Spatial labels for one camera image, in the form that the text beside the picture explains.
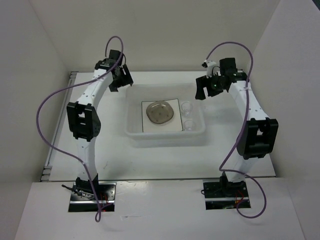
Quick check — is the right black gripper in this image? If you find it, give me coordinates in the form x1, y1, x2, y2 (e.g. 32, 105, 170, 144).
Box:
195, 71, 226, 100

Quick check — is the clear plastic cup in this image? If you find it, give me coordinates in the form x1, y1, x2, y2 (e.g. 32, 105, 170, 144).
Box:
180, 101, 193, 118
183, 119, 197, 132

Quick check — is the white plastic bin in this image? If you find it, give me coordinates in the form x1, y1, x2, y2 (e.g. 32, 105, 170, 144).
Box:
124, 83, 207, 148

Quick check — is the clear glass dish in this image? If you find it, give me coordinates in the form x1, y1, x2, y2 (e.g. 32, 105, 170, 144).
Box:
145, 101, 175, 125

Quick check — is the square white plate black rim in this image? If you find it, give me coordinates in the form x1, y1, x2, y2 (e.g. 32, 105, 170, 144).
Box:
141, 98, 183, 133

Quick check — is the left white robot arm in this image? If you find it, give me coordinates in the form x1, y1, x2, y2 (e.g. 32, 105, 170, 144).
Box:
66, 50, 134, 200

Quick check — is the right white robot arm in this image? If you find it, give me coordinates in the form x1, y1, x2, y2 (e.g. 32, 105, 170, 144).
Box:
195, 58, 279, 197

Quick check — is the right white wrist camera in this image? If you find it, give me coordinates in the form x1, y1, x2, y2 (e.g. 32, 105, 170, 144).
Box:
201, 59, 219, 78

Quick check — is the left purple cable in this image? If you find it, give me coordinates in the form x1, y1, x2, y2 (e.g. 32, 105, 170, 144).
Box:
36, 36, 125, 223

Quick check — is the purple cable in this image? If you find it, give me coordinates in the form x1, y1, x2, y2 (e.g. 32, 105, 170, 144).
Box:
203, 41, 268, 220
36, 36, 125, 223

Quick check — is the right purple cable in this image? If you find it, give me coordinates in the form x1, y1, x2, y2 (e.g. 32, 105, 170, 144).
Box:
203, 41, 268, 220

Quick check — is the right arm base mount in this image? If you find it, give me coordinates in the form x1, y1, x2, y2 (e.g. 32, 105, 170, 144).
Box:
200, 179, 251, 210

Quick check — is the aluminium rail left edge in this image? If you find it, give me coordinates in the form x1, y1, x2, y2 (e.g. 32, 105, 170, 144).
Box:
39, 71, 78, 182

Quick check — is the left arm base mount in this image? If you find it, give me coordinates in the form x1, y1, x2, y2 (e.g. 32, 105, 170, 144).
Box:
66, 181, 117, 213

